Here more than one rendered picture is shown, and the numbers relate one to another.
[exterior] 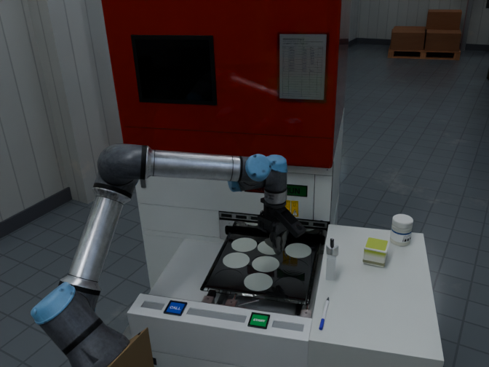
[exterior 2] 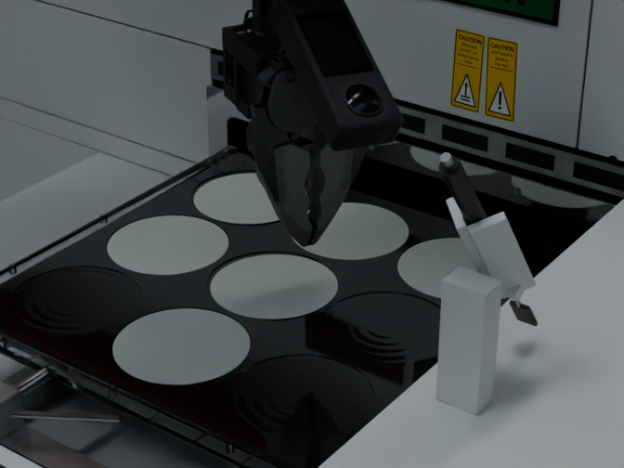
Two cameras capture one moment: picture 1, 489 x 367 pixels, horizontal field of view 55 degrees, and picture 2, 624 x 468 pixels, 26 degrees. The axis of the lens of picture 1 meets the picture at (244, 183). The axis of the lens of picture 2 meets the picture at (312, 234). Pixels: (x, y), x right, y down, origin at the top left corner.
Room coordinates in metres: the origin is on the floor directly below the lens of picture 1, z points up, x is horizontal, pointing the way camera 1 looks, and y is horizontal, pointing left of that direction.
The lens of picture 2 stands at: (0.58, -0.42, 1.45)
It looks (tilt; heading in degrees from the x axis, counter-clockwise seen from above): 29 degrees down; 21
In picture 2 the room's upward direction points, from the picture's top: straight up
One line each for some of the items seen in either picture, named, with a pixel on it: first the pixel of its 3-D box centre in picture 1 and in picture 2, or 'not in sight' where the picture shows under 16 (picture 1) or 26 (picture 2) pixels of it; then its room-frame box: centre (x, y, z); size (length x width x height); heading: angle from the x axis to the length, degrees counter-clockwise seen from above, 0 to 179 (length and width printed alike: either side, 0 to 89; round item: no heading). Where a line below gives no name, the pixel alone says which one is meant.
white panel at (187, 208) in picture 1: (228, 201); (252, 10); (1.69, 0.06, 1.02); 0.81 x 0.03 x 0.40; 75
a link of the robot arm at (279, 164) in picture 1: (274, 173); not in sight; (1.39, -0.10, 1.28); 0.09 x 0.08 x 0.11; 106
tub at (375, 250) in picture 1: (375, 252); not in sight; (1.33, -0.44, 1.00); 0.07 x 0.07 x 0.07; 66
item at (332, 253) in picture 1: (331, 258); (485, 293); (1.25, -0.27, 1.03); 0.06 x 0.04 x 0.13; 165
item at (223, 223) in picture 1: (271, 234); (399, 186); (1.63, -0.10, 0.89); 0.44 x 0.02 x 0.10; 75
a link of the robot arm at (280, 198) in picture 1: (274, 195); not in sight; (1.39, -0.10, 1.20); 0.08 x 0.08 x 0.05
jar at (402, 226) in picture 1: (401, 229); not in sight; (1.44, -0.56, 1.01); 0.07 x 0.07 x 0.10
